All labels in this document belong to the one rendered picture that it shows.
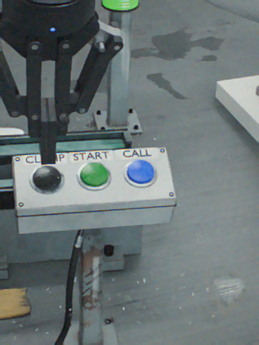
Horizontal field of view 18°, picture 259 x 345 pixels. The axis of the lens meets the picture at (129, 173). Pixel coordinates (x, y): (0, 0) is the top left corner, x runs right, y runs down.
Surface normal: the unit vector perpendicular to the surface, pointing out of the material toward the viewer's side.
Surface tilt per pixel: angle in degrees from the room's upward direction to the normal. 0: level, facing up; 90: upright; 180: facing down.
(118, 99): 90
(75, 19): 109
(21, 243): 90
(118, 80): 90
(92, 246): 90
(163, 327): 0
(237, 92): 1
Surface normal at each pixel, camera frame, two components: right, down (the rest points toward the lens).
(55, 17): 0.19, 0.81
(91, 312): 0.16, 0.55
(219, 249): 0.04, -0.83
